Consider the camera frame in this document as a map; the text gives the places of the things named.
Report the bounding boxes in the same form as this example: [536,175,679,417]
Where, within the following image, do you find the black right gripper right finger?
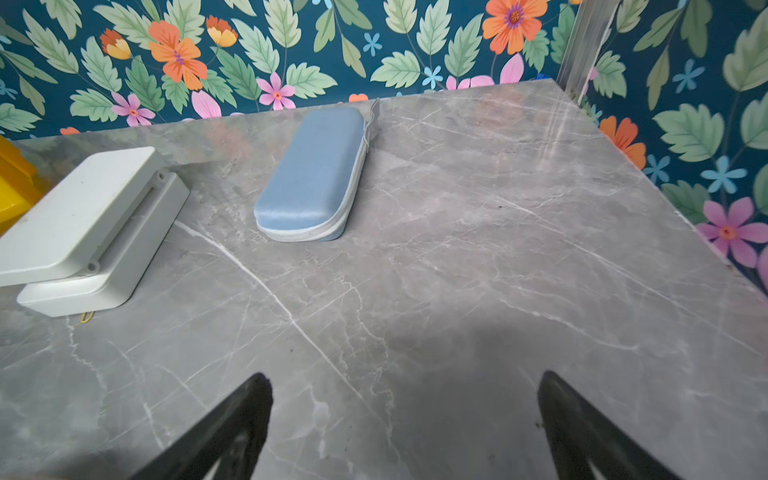
[537,370,679,479]

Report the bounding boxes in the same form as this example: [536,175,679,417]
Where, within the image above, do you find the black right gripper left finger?
[132,373,273,479]

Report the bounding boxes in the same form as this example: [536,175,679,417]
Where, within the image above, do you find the yellow plastic bin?
[0,137,51,234]

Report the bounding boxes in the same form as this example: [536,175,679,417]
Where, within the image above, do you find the white rectangular box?
[1,146,190,317]

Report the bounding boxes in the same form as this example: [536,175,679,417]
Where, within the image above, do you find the blue glasses case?
[254,102,379,243]

